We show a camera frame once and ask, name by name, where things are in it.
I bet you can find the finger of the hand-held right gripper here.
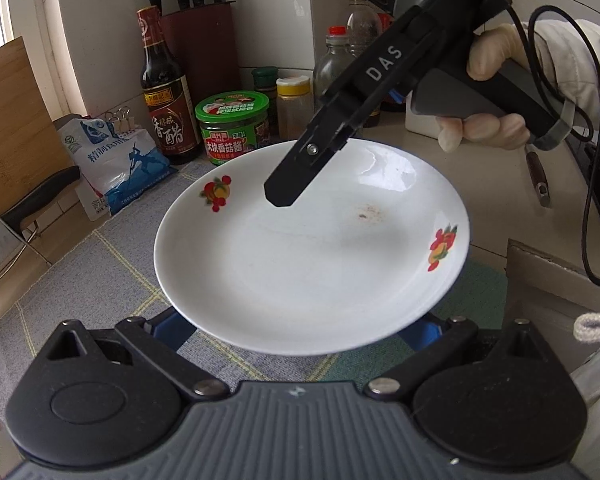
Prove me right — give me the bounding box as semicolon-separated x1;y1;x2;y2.
264;94;362;208

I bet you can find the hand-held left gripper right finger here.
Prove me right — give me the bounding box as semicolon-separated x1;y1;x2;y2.
367;315;543;397

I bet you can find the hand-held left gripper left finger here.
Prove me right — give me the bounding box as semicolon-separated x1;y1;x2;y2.
45;309;229;400

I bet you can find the white plate red fruit print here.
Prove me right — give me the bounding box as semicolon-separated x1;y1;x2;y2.
154;140;471;356

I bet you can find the person's right forearm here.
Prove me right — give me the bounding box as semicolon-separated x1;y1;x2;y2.
527;17;600;136

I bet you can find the person's right hand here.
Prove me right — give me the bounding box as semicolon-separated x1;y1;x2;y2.
437;24;533;152

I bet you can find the yellow lid spice jar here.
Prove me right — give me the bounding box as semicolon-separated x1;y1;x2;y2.
276;76;315;142

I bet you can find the green lidded sauce jar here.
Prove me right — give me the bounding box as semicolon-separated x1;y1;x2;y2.
195;91;272;167

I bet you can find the clear bottle yellow cap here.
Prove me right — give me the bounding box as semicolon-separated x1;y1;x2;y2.
346;0;385;48

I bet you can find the grey checked dish towel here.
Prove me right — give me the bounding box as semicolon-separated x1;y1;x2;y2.
0;162;508;401

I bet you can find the white plastic box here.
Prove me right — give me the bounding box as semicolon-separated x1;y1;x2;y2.
405;105;443;137

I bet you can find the small green lid jar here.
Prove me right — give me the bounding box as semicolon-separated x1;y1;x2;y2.
251;66;281;137

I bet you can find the clear bottle red cap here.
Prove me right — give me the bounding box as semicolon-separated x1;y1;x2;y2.
313;25;357;106

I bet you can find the dark vinegar bottle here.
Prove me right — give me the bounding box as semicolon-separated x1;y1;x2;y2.
136;6;204;165

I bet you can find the dark red knife block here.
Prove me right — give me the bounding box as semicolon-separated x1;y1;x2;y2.
159;1;242;111

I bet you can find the blue white salt bag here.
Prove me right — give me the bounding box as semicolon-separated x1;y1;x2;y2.
55;112;179;220

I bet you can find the bunch of binder clips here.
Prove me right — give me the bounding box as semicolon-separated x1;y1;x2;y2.
104;106;135;133

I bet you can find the bamboo cutting board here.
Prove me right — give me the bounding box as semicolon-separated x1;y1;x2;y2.
0;36;66;243

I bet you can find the metal wire rack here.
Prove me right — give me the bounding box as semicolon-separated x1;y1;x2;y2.
0;195;53;293

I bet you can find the white drawstring cord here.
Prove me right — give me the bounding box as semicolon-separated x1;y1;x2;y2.
572;311;600;345

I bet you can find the metal spatula wooden handle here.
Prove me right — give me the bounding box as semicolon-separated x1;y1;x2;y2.
525;150;552;208

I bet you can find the kitchen knife black handle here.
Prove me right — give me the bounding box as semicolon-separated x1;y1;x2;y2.
0;166;82;287

